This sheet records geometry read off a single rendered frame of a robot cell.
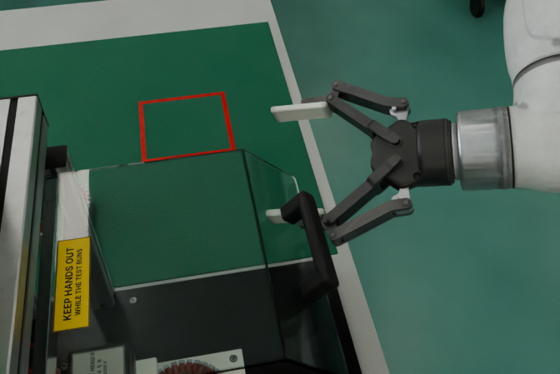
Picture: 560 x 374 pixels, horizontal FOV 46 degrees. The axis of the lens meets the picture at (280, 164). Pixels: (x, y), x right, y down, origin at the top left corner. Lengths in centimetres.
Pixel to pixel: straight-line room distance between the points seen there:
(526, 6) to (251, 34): 71
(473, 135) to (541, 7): 17
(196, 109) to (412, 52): 154
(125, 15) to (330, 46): 129
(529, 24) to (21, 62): 97
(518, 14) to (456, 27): 200
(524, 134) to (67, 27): 103
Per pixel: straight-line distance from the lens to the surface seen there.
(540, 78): 75
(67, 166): 73
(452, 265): 195
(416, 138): 75
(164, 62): 133
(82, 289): 60
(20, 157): 65
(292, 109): 80
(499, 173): 72
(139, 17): 147
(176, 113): 121
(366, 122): 77
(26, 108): 70
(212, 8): 147
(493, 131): 71
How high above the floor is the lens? 155
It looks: 47 degrees down
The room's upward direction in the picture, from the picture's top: straight up
